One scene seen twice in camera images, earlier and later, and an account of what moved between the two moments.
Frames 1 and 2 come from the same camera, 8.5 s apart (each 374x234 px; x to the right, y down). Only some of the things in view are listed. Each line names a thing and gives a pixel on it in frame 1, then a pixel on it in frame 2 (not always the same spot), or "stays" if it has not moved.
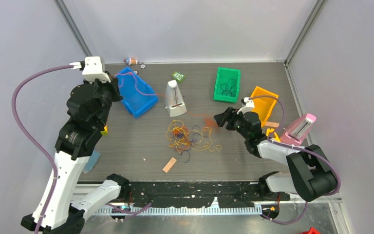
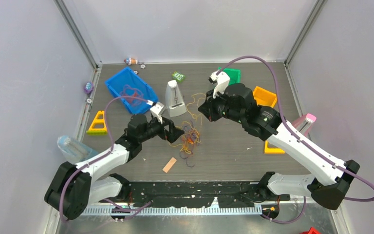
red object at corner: x=311 y=230 stays
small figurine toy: x=130 y=61 stays
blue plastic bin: x=138 y=95 stays
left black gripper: x=112 y=85 -> x=173 y=133
